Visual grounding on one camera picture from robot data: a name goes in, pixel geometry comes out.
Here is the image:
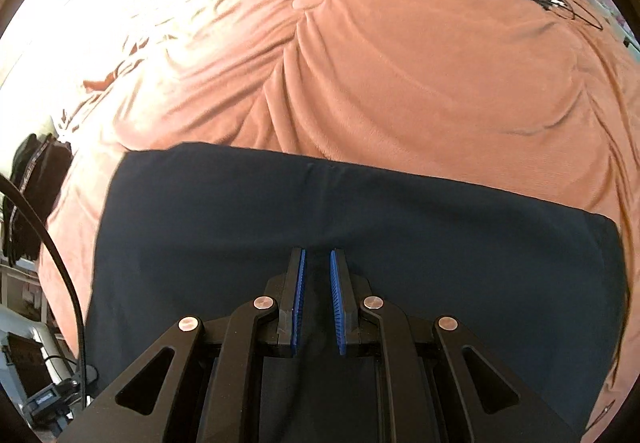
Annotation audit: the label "cluttered bedside shelf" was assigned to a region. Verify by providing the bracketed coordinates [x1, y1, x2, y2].
[0, 263, 66, 324]

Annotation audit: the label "stack of folded black clothes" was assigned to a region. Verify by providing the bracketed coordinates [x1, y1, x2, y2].
[0, 133, 73, 266]

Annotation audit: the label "black box device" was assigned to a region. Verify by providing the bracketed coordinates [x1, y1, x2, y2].
[25, 385, 76, 419]

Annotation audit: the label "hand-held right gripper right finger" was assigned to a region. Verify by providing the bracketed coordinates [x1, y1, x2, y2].
[328, 248, 583, 443]

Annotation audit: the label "black pants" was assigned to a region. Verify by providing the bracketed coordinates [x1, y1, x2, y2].
[82, 142, 628, 443]

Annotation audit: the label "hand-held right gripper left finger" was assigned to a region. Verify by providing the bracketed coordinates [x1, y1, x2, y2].
[60, 247, 308, 443]

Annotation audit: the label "orange blanket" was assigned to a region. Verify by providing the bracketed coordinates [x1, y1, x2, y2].
[37, 0, 640, 434]

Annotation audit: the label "black cable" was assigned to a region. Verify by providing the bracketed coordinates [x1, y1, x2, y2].
[0, 173, 101, 404]

